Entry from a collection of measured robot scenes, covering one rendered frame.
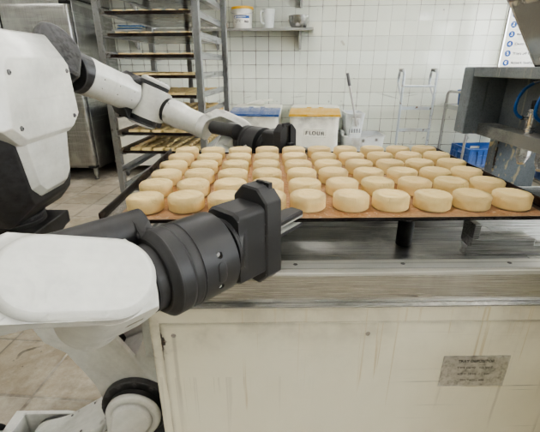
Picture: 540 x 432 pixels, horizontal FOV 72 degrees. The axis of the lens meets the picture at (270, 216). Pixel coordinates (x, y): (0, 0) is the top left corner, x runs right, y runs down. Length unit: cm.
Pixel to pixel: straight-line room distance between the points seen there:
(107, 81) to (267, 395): 77
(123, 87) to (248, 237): 72
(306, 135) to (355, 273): 357
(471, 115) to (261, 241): 79
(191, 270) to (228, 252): 4
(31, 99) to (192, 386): 52
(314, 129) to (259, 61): 114
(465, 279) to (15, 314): 57
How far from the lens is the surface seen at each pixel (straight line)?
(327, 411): 74
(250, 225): 40
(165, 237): 35
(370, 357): 67
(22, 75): 69
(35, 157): 71
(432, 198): 54
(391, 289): 61
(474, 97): 109
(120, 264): 31
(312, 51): 470
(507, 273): 67
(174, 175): 64
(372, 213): 52
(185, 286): 34
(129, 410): 87
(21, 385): 191
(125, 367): 87
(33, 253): 31
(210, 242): 36
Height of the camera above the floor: 118
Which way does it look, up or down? 22 degrees down
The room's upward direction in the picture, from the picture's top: straight up
